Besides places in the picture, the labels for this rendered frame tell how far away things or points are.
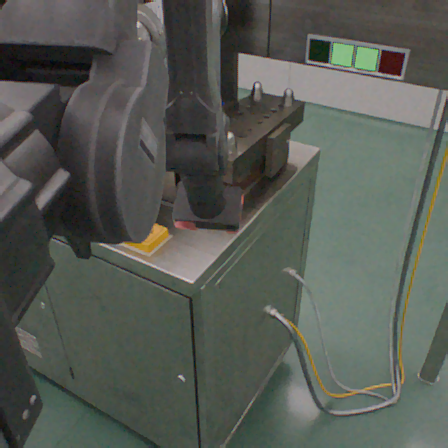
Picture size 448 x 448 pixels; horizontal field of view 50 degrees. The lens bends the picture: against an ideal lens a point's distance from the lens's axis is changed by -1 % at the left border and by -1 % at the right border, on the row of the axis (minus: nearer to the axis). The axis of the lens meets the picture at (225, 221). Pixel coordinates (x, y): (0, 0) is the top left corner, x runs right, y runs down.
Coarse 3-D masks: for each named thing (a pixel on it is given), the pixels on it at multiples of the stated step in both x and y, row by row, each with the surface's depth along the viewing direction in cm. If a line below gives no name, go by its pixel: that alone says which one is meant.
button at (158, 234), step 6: (156, 228) 105; (162, 228) 105; (150, 234) 103; (156, 234) 103; (162, 234) 103; (150, 240) 101; (156, 240) 102; (162, 240) 104; (132, 246) 103; (138, 246) 102; (144, 246) 101; (150, 246) 101; (156, 246) 103; (150, 252) 101
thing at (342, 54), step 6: (336, 48) 119; (342, 48) 118; (348, 48) 117; (336, 54) 119; (342, 54) 119; (348, 54) 118; (336, 60) 120; (342, 60) 119; (348, 60) 119; (348, 66) 119
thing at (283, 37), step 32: (224, 0) 128; (256, 0) 124; (288, 0) 119; (320, 0) 116; (352, 0) 112; (384, 0) 108; (416, 0) 105; (224, 32) 133; (256, 32) 128; (288, 32) 124; (320, 32) 119; (352, 32) 115; (384, 32) 112; (416, 32) 108; (416, 64) 112
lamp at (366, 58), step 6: (360, 48) 116; (366, 48) 115; (360, 54) 116; (366, 54) 116; (372, 54) 115; (360, 60) 117; (366, 60) 116; (372, 60) 116; (360, 66) 118; (366, 66) 117; (372, 66) 116
